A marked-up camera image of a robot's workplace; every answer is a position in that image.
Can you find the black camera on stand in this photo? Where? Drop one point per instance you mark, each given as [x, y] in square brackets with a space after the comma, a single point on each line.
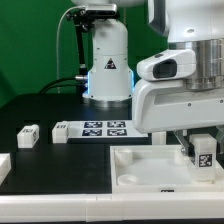
[102, 10]

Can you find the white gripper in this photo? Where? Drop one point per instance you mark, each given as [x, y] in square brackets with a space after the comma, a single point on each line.
[161, 101]

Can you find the paper sheet with tags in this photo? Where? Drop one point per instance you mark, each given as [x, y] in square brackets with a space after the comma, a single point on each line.
[103, 129]

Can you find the white front fence rail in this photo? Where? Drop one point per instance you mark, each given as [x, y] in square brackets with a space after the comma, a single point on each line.
[111, 207]

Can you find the white left fence piece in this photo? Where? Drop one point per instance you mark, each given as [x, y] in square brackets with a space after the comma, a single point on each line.
[5, 166]

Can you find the black camera stand pole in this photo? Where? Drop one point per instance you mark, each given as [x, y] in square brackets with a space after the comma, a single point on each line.
[83, 24]

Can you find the white square tabletop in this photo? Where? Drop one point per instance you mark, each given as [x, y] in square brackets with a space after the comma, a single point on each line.
[157, 168]

